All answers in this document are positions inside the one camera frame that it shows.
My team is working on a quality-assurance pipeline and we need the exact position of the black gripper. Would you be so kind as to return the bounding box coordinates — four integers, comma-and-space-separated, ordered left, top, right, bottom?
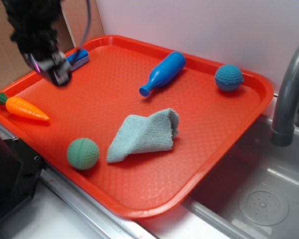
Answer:
16, 34, 72, 86

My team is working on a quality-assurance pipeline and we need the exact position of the green dimpled ball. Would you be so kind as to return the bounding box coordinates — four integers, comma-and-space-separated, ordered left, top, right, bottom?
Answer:
67, 138, 100, 170

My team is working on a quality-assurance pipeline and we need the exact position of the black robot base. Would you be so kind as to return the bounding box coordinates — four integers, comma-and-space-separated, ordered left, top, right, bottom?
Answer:
0, 136, 43, 223

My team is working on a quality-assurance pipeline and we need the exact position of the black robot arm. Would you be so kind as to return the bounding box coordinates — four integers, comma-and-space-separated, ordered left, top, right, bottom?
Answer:
2, 0, 72, 87

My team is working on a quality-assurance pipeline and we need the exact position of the blue dimpled ball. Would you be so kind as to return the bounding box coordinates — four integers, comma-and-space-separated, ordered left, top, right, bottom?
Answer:
214, 64, 244, 92

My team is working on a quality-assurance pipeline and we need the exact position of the blue white sponge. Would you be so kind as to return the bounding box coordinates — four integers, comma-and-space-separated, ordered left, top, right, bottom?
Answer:
66, 49, 90, 72

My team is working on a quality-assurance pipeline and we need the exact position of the orange toy carrot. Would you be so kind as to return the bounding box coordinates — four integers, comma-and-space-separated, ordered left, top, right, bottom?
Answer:
0, 92, 50, 121

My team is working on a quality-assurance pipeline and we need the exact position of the red plastic tray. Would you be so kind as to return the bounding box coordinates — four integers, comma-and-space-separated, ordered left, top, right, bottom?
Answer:
0, 36, 274, 219

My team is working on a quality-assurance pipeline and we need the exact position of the light teal cloth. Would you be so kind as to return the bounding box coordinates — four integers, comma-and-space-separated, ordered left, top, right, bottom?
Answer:
107, 108, 180, 163

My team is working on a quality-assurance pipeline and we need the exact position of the blue toy bottle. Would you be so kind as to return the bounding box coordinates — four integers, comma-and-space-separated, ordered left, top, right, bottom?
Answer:
139, 52, 186, 97

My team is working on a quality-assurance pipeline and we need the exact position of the grey toy sink basin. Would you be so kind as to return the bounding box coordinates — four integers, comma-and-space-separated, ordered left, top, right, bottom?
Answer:
139, 114, 299, 239

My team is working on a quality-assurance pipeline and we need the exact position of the grey sink faucet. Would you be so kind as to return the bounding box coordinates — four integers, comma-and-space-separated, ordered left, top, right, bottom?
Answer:
271, 46, 299, 147

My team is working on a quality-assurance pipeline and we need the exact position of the grey cable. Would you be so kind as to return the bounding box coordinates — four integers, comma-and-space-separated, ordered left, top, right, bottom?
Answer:
77, 0, 92, 52

